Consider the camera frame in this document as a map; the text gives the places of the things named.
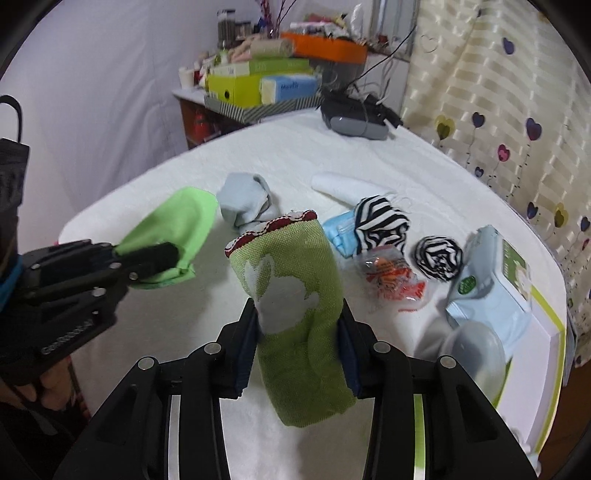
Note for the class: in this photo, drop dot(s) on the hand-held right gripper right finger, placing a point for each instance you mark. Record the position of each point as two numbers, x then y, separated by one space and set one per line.
346 364

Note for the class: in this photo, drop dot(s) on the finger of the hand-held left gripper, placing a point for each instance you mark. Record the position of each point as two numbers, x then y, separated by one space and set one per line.
152 261

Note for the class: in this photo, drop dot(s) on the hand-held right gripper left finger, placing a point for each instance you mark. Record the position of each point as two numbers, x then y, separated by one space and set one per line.
244 350

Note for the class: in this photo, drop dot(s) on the orange snack packet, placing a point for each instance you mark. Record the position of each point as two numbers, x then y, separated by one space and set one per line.
388 281

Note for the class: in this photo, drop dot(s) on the green bunny sock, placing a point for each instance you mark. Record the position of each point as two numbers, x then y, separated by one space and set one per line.
295 258

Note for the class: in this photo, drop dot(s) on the grey sock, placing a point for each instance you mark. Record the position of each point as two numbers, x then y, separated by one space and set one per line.
244 198

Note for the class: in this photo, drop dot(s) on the blue face mask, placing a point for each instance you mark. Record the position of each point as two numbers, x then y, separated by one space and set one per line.
337 230

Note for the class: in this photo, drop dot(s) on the black white striped sock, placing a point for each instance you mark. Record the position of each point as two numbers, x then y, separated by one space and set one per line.
378 221
436 258

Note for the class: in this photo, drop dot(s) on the white box with green rim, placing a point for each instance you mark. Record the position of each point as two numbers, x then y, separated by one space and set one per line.
540 350

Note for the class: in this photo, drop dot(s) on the person's left hand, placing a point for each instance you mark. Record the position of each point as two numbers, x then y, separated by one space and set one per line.
50 387

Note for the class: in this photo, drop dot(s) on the translucent grey bowl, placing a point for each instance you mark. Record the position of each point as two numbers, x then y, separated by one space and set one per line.
471 355

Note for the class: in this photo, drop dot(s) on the brown side cabinet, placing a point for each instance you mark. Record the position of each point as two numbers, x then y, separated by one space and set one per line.
203 131

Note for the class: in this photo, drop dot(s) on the dark cloth bag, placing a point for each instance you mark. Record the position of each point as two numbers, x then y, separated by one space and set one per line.
11 175

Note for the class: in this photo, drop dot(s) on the light blue wipes pack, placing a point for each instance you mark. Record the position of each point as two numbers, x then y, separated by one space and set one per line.
485 295

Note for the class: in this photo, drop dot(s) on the white folded sock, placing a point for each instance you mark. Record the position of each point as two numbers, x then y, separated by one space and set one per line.
337 184

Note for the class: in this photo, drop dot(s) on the lime green file box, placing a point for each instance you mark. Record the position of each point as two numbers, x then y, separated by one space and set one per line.
235 90

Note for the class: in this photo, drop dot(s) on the flat green box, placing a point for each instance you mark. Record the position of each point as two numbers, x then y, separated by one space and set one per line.
258 67

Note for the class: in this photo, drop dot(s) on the blue and white box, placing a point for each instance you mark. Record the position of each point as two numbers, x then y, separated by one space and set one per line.
291 87

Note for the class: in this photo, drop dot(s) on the beige rolled cloth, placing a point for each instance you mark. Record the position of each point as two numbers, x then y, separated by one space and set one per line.
263 48

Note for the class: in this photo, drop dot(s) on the glass jars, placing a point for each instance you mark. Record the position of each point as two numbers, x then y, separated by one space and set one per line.
231 27

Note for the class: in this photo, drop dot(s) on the black and grey device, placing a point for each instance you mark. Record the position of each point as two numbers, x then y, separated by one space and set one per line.
351 115

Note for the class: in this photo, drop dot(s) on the orange box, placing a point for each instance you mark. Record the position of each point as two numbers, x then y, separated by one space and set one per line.
323 48

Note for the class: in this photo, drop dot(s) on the decorative twig branches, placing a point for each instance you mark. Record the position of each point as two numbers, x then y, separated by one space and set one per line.
277 16

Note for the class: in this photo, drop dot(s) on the heart print curtain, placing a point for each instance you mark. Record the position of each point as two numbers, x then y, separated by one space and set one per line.
508 115

